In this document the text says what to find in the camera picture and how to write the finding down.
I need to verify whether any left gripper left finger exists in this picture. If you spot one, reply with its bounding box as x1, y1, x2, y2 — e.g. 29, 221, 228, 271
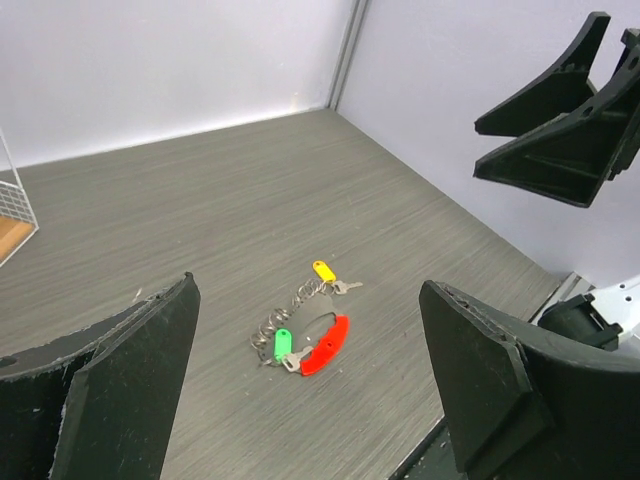
1, 272, 201, 479

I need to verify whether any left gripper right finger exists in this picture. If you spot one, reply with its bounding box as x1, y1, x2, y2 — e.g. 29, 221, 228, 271
419, 280, 639, 479

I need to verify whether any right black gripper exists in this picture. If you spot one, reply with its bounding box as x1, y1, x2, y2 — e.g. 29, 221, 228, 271
473, 12, 639, 208

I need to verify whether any key with green tag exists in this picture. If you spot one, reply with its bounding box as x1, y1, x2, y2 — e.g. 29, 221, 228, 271
261, 328, 314, 373

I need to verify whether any keyring bunch with red tag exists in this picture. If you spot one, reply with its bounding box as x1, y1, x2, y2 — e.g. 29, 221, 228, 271
249, 260, 363, 377

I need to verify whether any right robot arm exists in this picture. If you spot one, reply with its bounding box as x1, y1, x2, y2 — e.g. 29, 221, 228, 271
473, 11, 639, 353

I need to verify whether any aluminium frame rail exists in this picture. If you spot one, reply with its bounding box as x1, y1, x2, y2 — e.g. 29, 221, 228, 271
527, 272, 582, 323

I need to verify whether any white wire shelf rack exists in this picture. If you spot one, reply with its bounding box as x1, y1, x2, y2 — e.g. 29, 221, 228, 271
1, 132, 39, 266

